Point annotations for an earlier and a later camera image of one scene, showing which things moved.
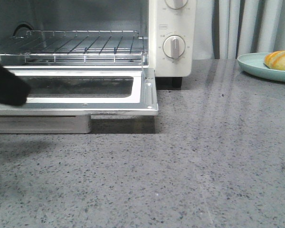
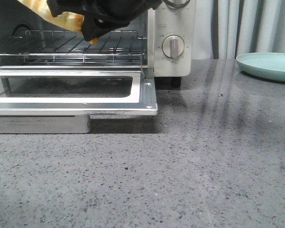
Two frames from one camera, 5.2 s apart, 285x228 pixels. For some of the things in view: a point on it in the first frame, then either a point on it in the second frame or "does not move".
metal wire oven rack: x=74 y=46 does not move
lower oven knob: x=174 y=46 does not move
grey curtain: x=225 y=29 does not move
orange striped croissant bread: x=283 y=60 → x=73 y=21
